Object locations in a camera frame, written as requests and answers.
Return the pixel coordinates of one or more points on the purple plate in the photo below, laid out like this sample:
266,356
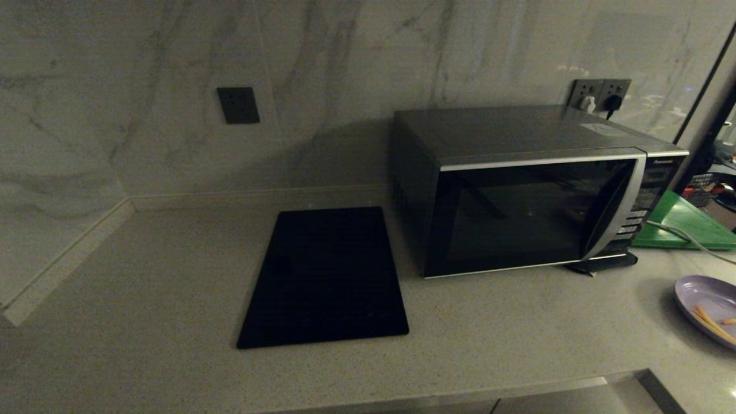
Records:
698,293

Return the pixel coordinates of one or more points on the silver black microwave oven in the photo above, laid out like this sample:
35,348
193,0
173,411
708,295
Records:
506,129

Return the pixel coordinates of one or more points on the black induction cooktop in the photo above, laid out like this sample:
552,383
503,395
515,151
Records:
328,276

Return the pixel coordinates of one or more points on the white plug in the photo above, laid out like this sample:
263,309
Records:
587,104

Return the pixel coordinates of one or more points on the black plug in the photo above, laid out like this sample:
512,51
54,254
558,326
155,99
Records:
613,104

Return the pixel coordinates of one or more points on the green cutting board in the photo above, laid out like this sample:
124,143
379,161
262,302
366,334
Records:
690,221

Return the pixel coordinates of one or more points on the metal shopping cart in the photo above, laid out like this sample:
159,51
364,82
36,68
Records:
710,190

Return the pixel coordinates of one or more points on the dark single wall socket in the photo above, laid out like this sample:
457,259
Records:
238,106

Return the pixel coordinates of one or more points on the grey double wall socket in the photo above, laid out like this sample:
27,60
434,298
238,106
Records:
600,88

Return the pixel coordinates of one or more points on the black metal frame post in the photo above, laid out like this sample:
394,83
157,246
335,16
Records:
696,167

